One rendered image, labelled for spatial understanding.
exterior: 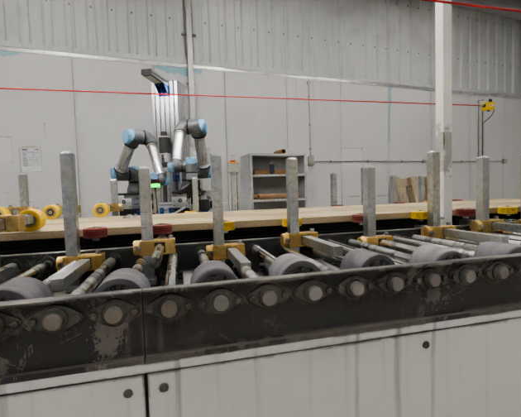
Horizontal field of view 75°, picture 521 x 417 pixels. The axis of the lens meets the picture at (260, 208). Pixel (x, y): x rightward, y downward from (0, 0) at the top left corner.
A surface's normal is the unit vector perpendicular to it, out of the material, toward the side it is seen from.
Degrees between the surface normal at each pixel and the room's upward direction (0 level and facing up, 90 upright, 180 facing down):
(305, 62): 90
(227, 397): 90
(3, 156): 90
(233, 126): 90
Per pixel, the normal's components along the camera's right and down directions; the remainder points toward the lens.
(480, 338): 0.23, 0.06
